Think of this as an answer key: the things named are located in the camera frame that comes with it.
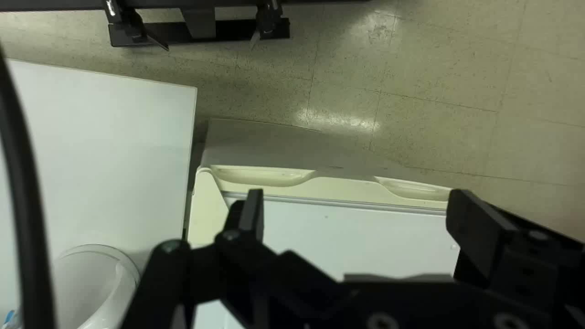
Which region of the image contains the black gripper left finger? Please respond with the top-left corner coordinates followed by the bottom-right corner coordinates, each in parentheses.
top-left (122, 187), bottom-right (343, 329)

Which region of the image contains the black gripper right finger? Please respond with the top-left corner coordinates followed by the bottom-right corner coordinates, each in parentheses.
top-left (444, 189), bottom-right (585, 329)

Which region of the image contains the white tray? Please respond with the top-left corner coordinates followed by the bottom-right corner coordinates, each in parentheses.
top-left (182, 118), bottom-right (464, 329)

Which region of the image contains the clear plastic container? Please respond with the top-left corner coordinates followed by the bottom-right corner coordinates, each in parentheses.
top-left (54, 244), bottom-right (146, 329)

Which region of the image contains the white flat board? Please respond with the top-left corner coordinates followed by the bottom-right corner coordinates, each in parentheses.
top-left (3, 59), bottom-right (199, 329)

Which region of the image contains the black metal stand base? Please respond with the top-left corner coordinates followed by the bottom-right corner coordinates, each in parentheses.
top-left (100, 0), bottom-right (292, 52)

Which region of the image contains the thick black cable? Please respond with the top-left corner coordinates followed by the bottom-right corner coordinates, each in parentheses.
top-left (0, 48), bottom-right (58, 329)

